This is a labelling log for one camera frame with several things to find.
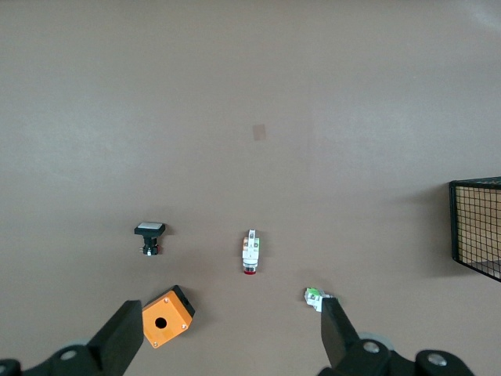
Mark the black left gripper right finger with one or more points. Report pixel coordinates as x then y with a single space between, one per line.
336 333

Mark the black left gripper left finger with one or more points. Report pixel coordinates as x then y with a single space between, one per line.
121 337

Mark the red push button switch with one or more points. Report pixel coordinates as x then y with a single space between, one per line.
251 252

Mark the black square push button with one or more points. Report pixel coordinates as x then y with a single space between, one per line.
150 229

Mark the green push button switch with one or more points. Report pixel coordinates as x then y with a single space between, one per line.
312 295

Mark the orange button enclosure box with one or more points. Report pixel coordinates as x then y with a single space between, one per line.
172 313

